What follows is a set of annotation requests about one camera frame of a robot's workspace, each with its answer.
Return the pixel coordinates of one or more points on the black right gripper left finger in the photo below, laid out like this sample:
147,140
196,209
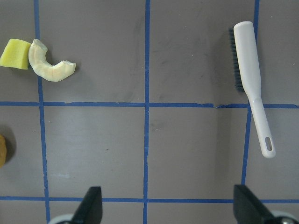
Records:
90,210

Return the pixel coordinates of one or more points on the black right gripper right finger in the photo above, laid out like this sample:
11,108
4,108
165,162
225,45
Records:
248,209

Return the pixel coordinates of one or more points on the brown potato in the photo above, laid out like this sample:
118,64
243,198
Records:
3,151

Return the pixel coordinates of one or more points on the white hand brush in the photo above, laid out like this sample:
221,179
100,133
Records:
248,80

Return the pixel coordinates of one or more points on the yellow sponge piece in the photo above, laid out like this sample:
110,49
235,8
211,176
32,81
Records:
15,54

